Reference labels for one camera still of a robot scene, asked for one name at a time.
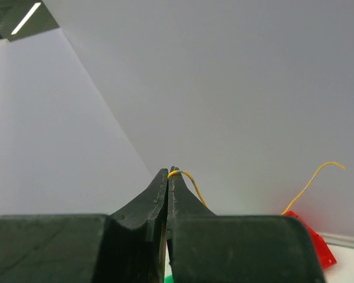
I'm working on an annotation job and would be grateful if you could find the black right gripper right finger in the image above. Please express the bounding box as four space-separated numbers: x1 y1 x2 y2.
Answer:
168 167 325 282

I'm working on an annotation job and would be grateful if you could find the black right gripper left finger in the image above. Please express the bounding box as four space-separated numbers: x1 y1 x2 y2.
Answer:
0 169 168 282

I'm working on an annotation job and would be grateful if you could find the yellow wire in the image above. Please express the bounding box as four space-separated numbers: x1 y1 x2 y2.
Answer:
167 161 346 216

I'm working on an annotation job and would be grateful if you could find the green plastic bin near red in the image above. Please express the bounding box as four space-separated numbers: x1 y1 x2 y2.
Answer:
164 275 174 283

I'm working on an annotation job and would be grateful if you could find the ceiling light strip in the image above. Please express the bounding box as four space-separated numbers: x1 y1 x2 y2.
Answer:
11 2 41 35

